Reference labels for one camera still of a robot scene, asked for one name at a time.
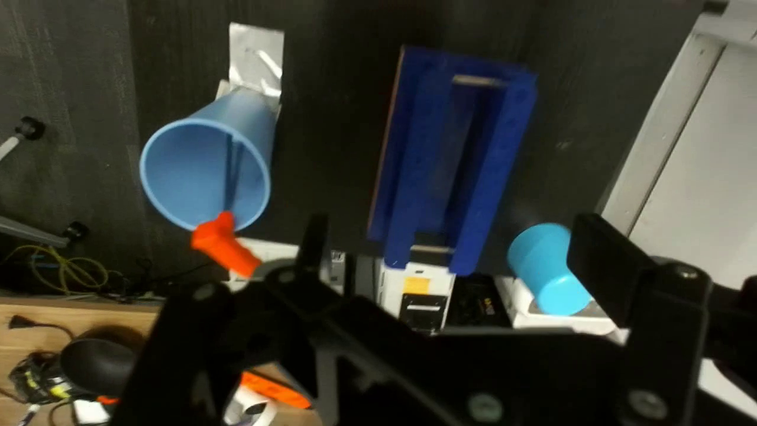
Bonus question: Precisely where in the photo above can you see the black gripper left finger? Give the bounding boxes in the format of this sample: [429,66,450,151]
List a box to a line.
[109,211,415,426]

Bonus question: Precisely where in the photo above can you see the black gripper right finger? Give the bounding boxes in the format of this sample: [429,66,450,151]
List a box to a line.
[568,211,757,426]

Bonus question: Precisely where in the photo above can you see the red block object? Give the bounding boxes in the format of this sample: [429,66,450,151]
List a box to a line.
[187,209,264,281]

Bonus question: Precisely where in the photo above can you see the small light blue cup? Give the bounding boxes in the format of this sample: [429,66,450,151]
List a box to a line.
[504,221,598,320]

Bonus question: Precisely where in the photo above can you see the tall blue plastic cup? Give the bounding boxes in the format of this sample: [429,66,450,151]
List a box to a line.
[136,83,281,234]

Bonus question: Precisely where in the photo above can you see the orange utility knife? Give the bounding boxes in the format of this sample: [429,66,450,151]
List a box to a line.
[235,370,314,415]

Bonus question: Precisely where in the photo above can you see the black computer mouse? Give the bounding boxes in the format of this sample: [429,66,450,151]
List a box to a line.
[56,336,141,402]

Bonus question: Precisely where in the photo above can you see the white box unit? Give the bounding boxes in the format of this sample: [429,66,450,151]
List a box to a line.
[371,252,634,338]

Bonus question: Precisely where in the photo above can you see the wooden desk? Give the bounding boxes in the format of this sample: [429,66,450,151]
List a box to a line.
[0,292,318,426]

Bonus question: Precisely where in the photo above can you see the grey leg with black foot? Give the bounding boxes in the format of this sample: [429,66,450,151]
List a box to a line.
[0,212,90,252]
[0,113,50,166]

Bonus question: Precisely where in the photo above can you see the silver tape patch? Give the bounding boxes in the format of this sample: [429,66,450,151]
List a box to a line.
[212,18,287,102]

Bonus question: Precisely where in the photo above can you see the yellow green cable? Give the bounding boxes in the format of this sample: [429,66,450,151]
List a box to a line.
[2,242,114,296]

